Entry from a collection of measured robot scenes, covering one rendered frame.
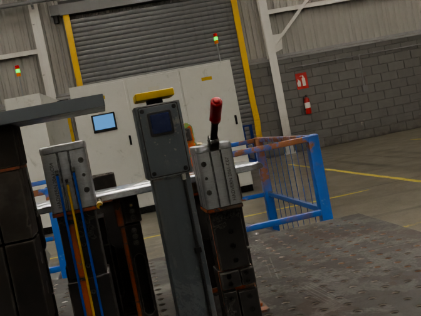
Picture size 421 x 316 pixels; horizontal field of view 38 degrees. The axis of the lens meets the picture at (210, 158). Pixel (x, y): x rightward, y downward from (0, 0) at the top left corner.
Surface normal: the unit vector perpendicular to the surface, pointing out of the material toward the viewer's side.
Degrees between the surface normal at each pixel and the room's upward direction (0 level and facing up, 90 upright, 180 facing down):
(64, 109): 90
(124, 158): 90
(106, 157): 90
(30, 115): 90
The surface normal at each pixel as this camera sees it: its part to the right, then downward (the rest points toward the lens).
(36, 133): 0.09, 0.04
